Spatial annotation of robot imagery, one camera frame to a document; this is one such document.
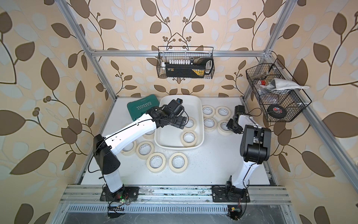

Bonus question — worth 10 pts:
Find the cream tape roll ten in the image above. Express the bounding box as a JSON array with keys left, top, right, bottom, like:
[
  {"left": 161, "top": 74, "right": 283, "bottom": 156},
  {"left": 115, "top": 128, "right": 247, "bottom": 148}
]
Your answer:
[{"left": 184, "top": 117, "right": 197, "bottom": 131}]

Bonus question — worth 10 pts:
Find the cream tape roll six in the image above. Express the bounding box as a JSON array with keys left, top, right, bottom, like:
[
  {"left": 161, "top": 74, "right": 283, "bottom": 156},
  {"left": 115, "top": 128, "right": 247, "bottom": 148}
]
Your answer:
[{"left": 215, "top": 106, "right": 231, "bottom": 120}]

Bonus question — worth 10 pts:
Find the cream tape roll two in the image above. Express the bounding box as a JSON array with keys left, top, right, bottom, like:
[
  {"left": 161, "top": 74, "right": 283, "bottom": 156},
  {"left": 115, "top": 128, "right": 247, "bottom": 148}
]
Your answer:
[{"left": 180, "top": 130, "right": 198, "bottom": 147}]

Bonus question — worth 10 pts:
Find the cream tape roll five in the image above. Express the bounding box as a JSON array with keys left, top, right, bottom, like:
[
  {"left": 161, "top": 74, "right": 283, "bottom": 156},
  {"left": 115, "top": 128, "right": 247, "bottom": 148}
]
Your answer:
[{"left": 202, "top": 105, "right": 215, "bottom": 117}]

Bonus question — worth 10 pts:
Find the cream tape roll one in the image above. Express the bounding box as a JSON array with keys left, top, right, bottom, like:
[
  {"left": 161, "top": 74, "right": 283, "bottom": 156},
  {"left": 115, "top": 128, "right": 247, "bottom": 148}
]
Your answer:
[{"left": 169, "top": 153, "right": 188, "bottom": 173}]

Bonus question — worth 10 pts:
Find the cream tape roll four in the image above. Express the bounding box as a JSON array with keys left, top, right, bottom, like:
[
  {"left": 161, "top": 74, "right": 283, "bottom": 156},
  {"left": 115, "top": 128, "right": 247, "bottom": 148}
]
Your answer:
[{"left": 136, "top": 141, "right": 155, "bottom": 160}]

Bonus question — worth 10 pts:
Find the cream tape roll three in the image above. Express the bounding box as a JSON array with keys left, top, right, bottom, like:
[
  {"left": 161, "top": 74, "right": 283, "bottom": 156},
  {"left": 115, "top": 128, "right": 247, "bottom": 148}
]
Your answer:
[{"left": 121, "top": 141, "right": 138, "bottom": 156}]

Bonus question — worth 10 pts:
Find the cream tape roll seven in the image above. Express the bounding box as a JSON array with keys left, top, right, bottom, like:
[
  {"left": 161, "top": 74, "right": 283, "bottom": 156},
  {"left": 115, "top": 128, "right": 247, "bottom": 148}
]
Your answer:
[{"left": 217, "top": 120, "right": 233, "bottom": 136}]

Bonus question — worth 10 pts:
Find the cream tape roll nine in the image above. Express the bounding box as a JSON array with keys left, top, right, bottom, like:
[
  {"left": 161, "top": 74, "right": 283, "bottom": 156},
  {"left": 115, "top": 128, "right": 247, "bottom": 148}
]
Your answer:
[{"left": 203, "top": 117, "right": 217, "bottom": 133}]

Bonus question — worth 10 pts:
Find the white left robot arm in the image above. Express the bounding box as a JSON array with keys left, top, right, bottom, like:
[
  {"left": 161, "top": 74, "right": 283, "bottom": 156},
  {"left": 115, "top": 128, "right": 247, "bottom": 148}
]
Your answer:
[{"left": 93, "top": 105, "right": 188, "bottom": 193}]

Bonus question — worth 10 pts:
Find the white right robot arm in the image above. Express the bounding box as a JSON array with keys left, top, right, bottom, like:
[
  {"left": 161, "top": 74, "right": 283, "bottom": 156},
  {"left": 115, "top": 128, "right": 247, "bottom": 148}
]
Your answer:
[{"left": 227, "top": 113, "right": 272, "bottom": 189}]

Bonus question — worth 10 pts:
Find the white plastic storage box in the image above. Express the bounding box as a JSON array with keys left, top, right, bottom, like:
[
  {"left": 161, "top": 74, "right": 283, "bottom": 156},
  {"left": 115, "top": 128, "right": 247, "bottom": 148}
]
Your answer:
[{"left": 154, "top": 95, "right": 204, "bottom": 151}]

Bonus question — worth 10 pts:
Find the cream tape roll eight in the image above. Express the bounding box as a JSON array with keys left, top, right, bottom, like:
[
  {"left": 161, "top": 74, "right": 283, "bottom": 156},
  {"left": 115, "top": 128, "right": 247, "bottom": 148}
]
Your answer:
[{"left": 143, "top": 130, "right": 155, "bottom": 140}]

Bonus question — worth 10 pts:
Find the black tape roll red label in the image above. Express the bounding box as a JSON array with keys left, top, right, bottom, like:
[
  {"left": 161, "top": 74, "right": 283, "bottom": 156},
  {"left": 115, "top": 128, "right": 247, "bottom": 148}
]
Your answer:
[{"left": 267, "top": 105, "right": 287, "bottom": 119}]

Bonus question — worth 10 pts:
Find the black yellow box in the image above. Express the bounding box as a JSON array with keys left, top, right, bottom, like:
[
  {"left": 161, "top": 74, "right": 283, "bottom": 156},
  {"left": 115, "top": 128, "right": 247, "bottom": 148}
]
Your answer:
[{"left": 165, "top": 64, "right": 205, "bottom": 78}]

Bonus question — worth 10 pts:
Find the green tool case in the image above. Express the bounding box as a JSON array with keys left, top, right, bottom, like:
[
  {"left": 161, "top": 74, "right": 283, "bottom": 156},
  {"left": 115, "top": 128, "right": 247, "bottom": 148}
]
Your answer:
[{"left": 127, "top": 94, "right": 159, "bottom": 121}]

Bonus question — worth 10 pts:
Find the grey cloth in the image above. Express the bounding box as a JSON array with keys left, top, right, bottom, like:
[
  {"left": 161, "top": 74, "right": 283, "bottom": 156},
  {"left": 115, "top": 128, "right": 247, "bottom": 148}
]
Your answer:
[{"left": 265, "top": 78, "right": 310, "bottom": 91}]

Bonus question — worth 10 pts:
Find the black wire basket right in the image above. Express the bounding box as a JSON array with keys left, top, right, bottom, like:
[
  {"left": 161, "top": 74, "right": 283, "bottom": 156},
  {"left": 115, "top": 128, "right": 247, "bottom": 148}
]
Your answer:
[{"left": 246, "top": 59, "right": 312, "bottom": 122}]

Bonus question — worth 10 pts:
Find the black wire basket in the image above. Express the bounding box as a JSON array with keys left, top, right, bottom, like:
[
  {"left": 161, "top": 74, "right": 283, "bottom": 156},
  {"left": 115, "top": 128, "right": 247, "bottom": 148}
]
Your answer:
[
  {"left": 246, "top": 59, "right": 312, "bottom": 122},
  {"left": 157, "top": 45, "right": 215, "bottom": 79}
]

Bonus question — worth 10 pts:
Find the black wire basket back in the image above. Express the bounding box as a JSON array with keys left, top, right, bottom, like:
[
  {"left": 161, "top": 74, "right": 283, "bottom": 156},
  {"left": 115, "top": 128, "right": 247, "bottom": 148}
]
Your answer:
[{"left": 157, "top": 45, "right": 215, "bottom": 79}]

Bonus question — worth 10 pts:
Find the aluminium frame back bar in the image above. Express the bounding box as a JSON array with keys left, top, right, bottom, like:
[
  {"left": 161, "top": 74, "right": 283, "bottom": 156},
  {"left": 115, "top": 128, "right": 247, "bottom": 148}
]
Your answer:
[{"left": 90, "top": 49, "right": 266, "bottom": 58}]

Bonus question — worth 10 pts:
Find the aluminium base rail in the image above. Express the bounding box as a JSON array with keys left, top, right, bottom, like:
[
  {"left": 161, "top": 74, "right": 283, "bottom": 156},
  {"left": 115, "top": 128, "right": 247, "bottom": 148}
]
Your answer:
[{"left": 60, "top": 185, "right": 292, "bottom": 205}]

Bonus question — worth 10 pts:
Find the aluminium frame post right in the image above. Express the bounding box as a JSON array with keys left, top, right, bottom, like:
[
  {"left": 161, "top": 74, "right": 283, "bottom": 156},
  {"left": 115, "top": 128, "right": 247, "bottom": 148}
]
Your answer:
[{"left": 241, "top": 0, "right": 298, "bottom": 101}]

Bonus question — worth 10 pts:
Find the aluminium frame post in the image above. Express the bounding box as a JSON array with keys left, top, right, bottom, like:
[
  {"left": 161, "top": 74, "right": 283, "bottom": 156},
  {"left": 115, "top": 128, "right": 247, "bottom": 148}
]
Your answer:
[
  {"left": 241, "top": 0, "right": 298, "bottom": 101},
  {"left": 55, "top": 0, "right": 117, "bottom": 101}
]

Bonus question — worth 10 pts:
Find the aluminium frame post left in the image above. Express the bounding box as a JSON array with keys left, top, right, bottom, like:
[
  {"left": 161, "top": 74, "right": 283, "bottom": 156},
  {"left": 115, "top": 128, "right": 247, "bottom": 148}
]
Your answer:
[{"left": 55, "top": 0, "right": 117, "bottom": 101}]

